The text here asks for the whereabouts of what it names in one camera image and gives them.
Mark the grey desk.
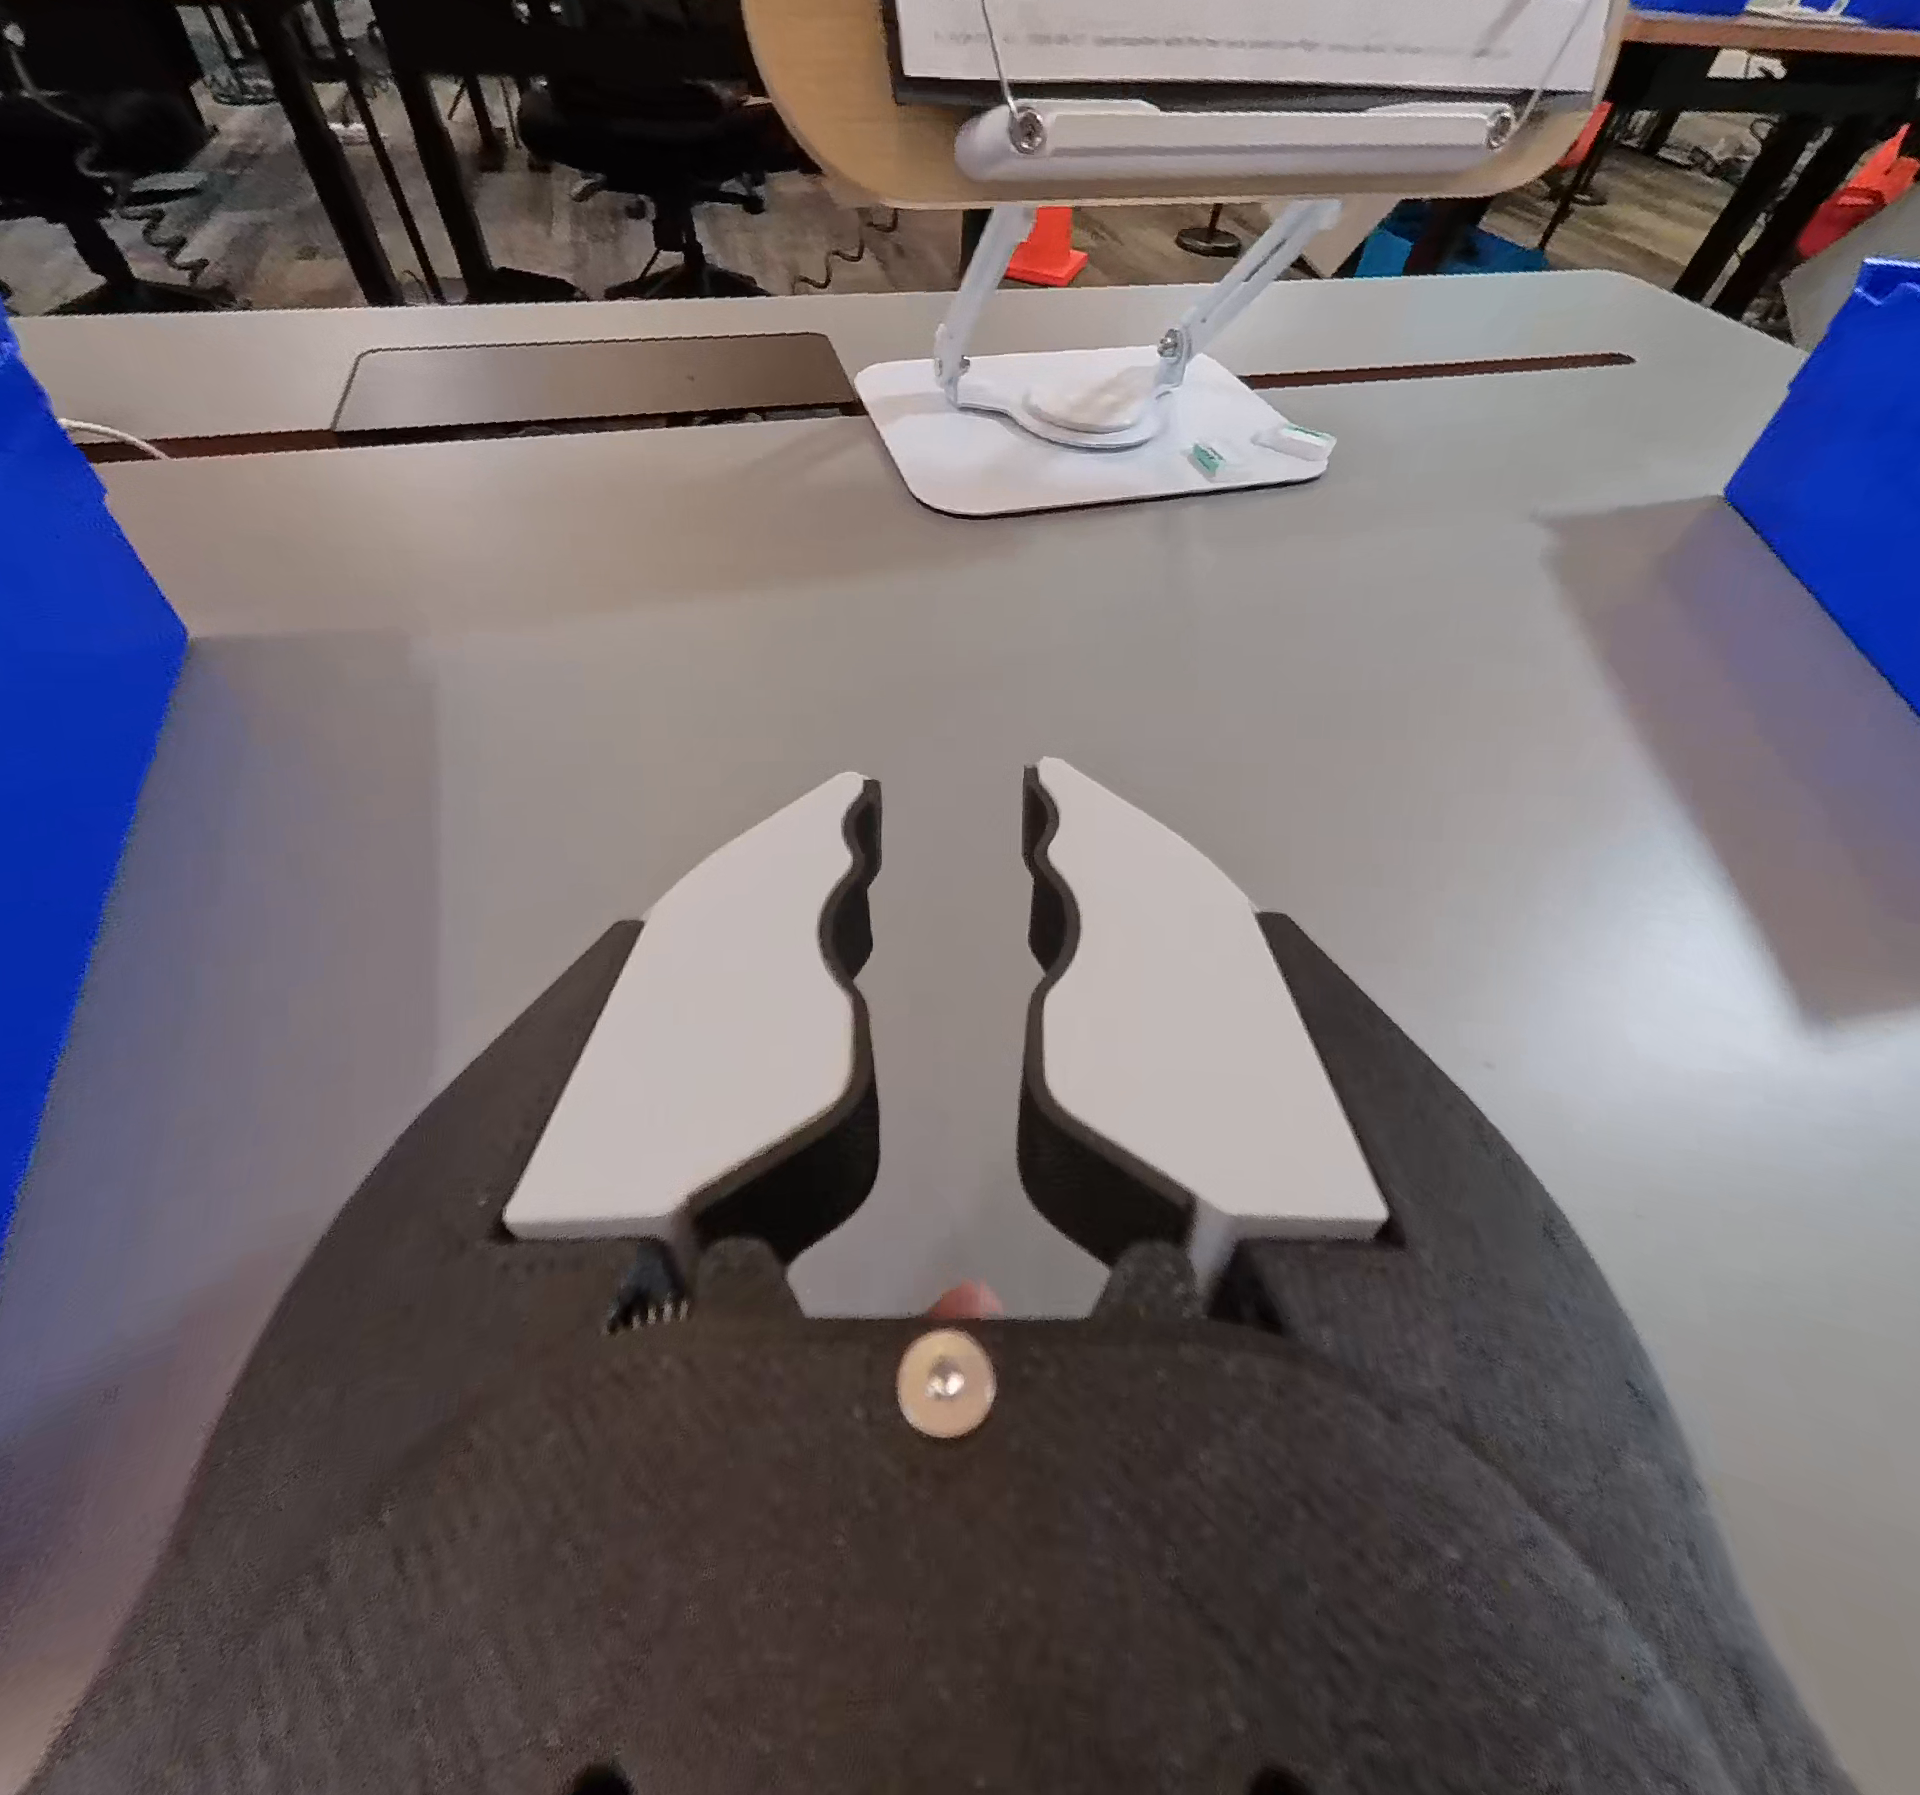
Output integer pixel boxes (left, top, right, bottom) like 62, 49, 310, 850
0, 268, 1920, 1602

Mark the blue plastic bin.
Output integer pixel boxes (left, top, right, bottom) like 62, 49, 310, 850
0, 310, 188, 1242
1725, 258, 1920, 716

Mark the laminated instruction board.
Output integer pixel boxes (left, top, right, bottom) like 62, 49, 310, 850
724, 0, 1659, 210

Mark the orange traffic cone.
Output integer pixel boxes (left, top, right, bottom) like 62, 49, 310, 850
1792, 122, 1920, 259
1001, 205, 1093, 288

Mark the blue bag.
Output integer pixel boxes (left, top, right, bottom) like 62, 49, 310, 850
1357, 197, 1545, 278

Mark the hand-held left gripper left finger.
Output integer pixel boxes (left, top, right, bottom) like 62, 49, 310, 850
503, 772, 883, 1255

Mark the black office chair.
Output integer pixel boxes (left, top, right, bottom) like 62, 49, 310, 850
0, 85, 227, 312
518, 70, 773, 303

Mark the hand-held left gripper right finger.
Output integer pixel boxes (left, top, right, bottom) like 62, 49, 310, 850
1017, 756, 1393, 1313

